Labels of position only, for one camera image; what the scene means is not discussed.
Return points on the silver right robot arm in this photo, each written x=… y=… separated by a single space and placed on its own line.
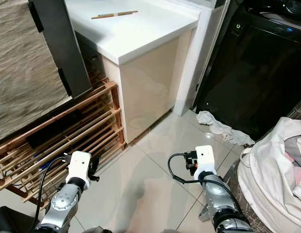
x=223 y=199

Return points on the thin wooden stick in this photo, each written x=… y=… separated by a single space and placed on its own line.
x=114 y=15

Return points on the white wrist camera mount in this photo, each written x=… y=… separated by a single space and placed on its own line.
x=79 y=165
x=205 y=158

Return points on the silver metal stand leg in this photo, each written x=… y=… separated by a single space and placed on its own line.
x=206 y=213

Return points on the beige woven fabric sheet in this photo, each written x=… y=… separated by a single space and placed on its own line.
x=24 y=73

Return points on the small crumpled white cloth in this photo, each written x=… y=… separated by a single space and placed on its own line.
x=221 y=127

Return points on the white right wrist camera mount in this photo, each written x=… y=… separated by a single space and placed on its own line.
x=205 y=158

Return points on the white door frame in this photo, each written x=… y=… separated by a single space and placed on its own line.
x=201 y=53

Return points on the dark grey panel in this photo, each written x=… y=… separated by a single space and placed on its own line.
x=60 y=48

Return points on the pink garment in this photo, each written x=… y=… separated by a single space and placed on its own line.
x=297 y=162

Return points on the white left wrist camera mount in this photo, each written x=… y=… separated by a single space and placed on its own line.
x=79 y=165

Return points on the white fabric laundry bag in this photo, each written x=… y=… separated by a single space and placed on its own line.
x=267 y=179

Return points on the black washing machine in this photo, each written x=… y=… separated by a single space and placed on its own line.
x=252 y=73

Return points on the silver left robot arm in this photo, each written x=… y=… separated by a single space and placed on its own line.
x=60 y=204

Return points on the flat black item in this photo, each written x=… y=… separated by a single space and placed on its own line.
x=56 y=128

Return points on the wooden slatted rack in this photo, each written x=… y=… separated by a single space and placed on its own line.
x=97 y=119

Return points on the black padded object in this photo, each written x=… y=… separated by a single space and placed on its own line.
x=12 y=222

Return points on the white topped beige cabinet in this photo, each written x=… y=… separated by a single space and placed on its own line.
x=136 y=36

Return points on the small blue item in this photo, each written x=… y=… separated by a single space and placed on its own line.
x=46 y=164

